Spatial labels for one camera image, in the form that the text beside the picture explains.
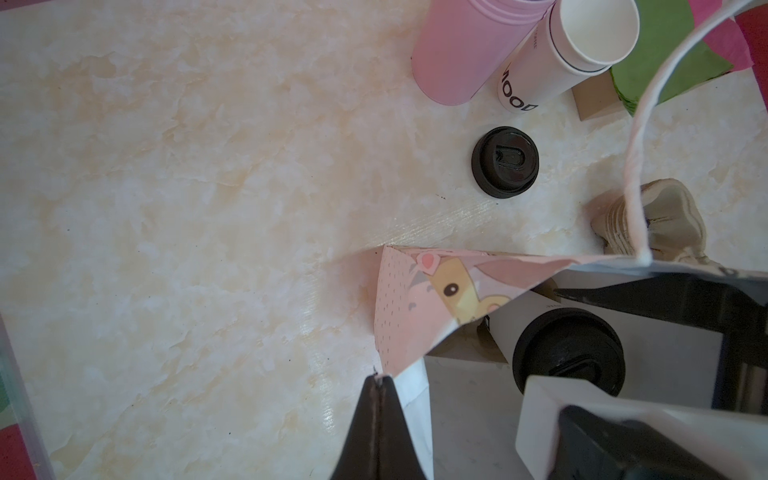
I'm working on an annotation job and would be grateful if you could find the single cardboard cup carrier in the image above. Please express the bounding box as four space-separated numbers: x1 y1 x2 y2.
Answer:
427 320 507 364

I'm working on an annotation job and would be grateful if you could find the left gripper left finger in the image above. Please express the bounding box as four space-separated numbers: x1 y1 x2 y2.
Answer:
331 375 381 480

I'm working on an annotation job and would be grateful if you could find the pink cup holder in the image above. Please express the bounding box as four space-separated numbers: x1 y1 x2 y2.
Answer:
411 0 553 106

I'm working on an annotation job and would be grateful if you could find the stack of black lids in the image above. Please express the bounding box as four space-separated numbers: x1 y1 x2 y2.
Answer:
471 126 539 199

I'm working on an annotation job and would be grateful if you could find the brown cardboard tray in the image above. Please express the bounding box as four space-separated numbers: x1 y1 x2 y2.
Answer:
571 71 625 121

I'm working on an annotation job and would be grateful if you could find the black coffee cup lid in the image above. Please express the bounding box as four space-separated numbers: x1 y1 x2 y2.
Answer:
512 308 626 397

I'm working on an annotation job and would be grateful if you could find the green napkin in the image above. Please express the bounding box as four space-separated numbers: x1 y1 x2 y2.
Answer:
610 0 732 115

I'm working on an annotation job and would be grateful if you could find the white patterned gift bag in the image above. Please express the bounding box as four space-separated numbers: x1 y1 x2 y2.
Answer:
373 0 768 480

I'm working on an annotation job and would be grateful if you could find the stack of white paper cups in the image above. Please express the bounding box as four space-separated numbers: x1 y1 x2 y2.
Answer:
497 0 640 114

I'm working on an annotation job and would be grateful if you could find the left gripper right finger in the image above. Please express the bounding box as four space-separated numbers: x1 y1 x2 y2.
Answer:
377 376 426 480

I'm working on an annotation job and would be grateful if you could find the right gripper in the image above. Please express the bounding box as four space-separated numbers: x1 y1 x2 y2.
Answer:
555 274 767 416

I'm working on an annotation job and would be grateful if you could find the pink napkin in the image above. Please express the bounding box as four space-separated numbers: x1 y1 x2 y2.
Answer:
688 0 753 72

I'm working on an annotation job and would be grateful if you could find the white paper coffee cup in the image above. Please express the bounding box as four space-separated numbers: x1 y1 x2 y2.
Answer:
487 290 628 397

